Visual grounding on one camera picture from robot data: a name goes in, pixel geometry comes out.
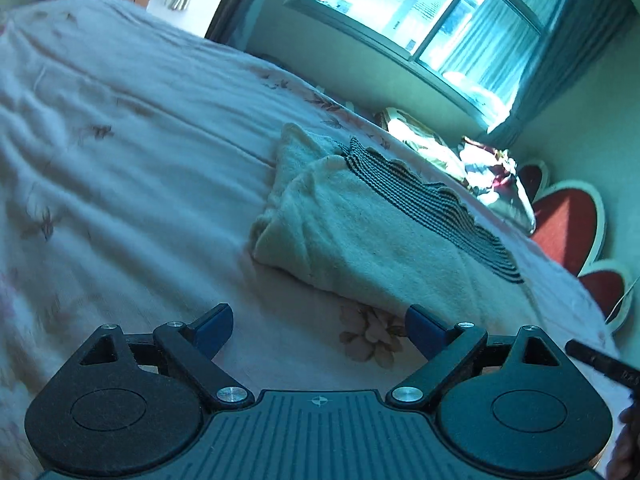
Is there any cream knit striped sweater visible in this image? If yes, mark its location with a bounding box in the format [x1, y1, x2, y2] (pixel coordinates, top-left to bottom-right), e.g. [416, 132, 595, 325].
[250, 124, 538, 334]

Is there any large bedroom window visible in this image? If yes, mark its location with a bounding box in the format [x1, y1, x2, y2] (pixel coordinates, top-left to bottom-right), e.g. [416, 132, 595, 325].
[286, 0, 559, 129]

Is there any operator hand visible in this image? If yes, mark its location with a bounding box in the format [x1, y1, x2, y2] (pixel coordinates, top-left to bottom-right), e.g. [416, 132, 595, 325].
[605, 403, 639, 480]

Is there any red white heart headboard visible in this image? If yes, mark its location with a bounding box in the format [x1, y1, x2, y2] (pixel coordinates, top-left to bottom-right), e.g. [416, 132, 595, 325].
[518, 160, 634, 334]

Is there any patterned pillow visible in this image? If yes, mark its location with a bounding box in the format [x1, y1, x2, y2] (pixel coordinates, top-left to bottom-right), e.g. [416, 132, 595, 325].
[459, 136, 536, 236]

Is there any pink floral bed sheet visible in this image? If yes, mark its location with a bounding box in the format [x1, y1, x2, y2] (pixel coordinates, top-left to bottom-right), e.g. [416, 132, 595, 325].
[0, 0, 637, 480]

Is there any teal curtain left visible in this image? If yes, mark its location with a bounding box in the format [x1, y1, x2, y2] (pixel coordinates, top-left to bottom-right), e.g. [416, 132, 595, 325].
[205, 0, 265, 51]

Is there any teal curtain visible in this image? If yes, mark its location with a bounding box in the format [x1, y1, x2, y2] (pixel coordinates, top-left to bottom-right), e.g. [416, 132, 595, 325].
[483, 0, 638, 148]
[205, 0, 265, 51]

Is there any teal curtain right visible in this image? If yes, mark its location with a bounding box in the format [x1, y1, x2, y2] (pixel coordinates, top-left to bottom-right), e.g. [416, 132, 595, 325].
[483, 0, 638, 148]

